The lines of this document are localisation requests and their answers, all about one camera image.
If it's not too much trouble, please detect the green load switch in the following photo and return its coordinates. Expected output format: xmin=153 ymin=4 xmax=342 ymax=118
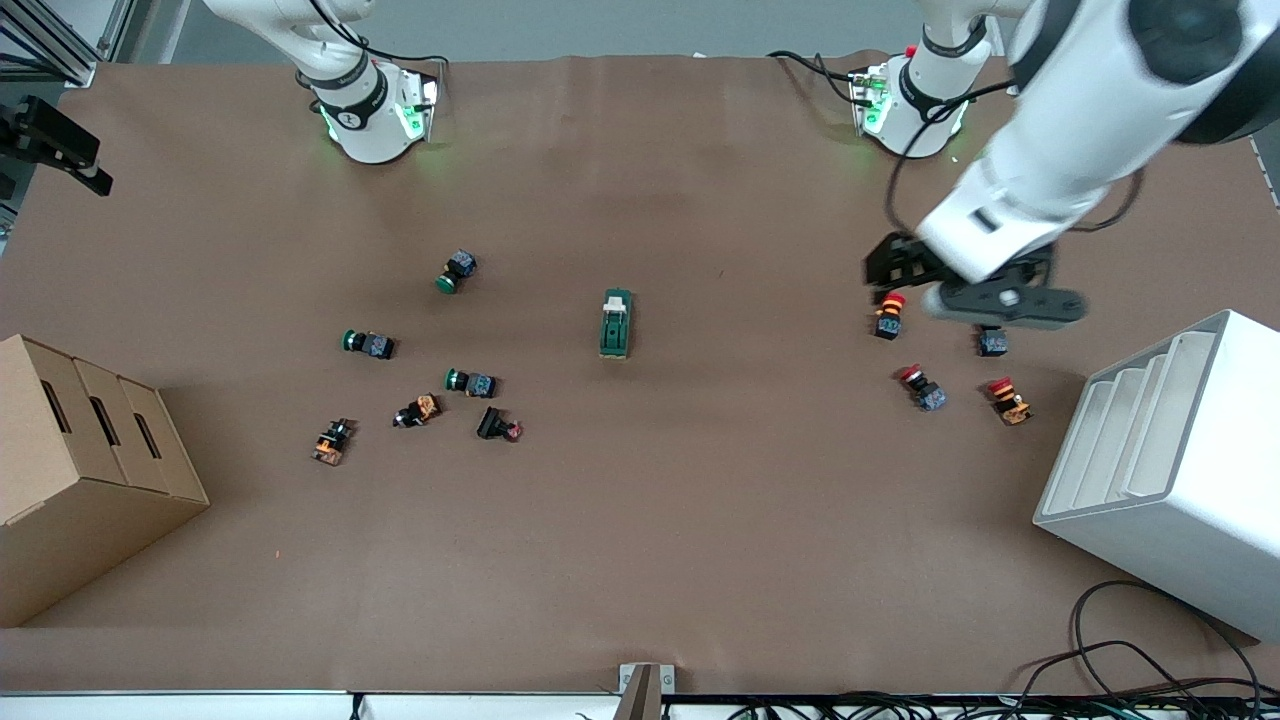
xmin=598 ymin=288 xmax=637 ymax=361

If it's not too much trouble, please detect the black orange button switch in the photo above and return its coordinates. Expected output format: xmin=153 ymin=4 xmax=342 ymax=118
xmin=311 ymin=417 xmax=356 ymax=467
xmin=392 ymin=393 xmax=444 ymax=430

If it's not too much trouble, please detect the brown cardboard box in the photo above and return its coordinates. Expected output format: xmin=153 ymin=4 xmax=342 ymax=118
xmin=0 ymin=334 xmax=211 ymax=629

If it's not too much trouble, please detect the aluminium frame profile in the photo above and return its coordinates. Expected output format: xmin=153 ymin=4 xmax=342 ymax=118
xmin=0 ymin=0 xmax=136 ymax=89

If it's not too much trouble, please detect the black switch with red tip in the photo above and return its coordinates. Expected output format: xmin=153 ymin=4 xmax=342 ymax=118
xmin=476 ymin=405 xmax=525 ymax=443

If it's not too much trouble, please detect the black cable bundle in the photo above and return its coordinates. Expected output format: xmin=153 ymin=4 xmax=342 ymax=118
xmin=725 ymin=680 xmax=1280 ymax=720

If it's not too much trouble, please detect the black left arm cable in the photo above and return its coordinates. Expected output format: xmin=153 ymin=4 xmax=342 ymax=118
xmin=885 ymin=80 xmax=1146 ymax=236

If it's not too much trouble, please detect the brown table cover sheet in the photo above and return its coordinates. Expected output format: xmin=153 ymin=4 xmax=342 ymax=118
xmin=0 ymin=50 xmax=1280 ymax=696

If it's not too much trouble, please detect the grey metal bracket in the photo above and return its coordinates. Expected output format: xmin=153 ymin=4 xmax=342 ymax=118
xmin=612 ymin=662 xmax=676 ymax=720

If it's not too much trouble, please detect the black looped cable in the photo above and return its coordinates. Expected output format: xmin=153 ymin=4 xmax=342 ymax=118
xmin=1020 ymin=580 xmax=1263 ymax=701

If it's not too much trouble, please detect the white stepped rack box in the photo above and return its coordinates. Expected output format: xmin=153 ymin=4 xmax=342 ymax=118
xmin=1033 ymin=309 xmax=1280 ymax=643

